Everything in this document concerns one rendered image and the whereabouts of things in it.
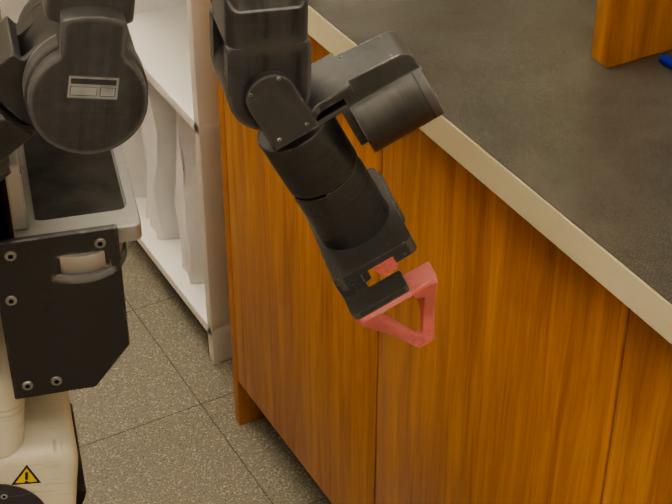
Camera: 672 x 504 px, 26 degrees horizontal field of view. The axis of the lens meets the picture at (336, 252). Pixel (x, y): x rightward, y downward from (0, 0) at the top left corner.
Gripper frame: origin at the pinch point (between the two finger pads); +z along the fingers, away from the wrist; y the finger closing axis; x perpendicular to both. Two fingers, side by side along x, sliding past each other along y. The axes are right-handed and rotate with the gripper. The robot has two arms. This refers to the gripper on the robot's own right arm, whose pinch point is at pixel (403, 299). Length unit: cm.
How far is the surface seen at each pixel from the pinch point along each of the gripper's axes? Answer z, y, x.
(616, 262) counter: 15.3, 7.6, -17.3
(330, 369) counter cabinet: 61, 65, 18
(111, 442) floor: 81, 98, 62
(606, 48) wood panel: 19, 41, -30
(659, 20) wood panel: 20, 42, -37
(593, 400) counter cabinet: 34.6, 12.1, -9.9
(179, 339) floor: 88, 122, 47
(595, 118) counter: 18.4, 30.9, -24.5
